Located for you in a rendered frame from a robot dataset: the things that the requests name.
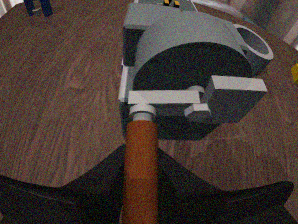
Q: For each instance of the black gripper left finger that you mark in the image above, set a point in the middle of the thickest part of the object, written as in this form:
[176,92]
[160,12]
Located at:
[93,198]

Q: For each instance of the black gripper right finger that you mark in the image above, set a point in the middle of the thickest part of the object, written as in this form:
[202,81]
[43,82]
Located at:
[184,198]

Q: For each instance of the small yellow block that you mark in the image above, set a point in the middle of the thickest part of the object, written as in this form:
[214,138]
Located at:
[294,70]

